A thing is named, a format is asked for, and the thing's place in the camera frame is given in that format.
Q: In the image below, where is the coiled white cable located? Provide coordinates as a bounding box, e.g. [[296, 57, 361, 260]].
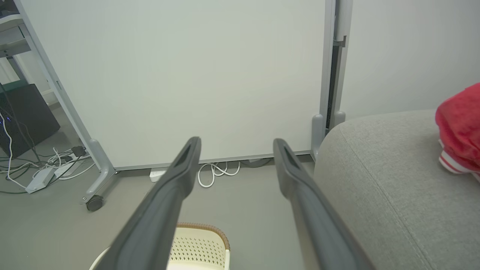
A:
[[197, 160, 241, 188]]

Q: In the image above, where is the red fleece garment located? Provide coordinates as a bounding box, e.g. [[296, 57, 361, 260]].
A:
[[435, 82, 480, 183]]

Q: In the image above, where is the grey fabric sofa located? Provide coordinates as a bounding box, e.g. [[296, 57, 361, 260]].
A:
[[313, 109, 480, 270]]

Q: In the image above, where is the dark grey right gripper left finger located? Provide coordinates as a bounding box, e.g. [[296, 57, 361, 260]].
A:
[[94, 136, 202, 270]]

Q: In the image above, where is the small white power strip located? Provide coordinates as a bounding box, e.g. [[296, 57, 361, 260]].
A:
[[149, 169, 168, 183]]

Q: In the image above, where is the thin white cable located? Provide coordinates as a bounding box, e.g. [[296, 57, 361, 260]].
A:
[[0, 112, 29, 189]]

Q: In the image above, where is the cream perforated laundry basket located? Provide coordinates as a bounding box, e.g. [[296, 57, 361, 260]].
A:
[[89, 222, 231, 270]]

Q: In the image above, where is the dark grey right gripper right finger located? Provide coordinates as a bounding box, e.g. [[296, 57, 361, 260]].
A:
[[273, 138, 375, 270]]

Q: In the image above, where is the black computer cabinet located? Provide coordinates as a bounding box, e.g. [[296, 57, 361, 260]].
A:
[[0, 83, 62, 159]]

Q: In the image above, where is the grey desk frame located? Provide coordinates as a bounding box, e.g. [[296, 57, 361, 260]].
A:
[[0, 13, 33, 59]]

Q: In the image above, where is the white partition panel with casters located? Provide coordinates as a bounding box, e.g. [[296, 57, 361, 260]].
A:
[[14, 0, 336, 212]]

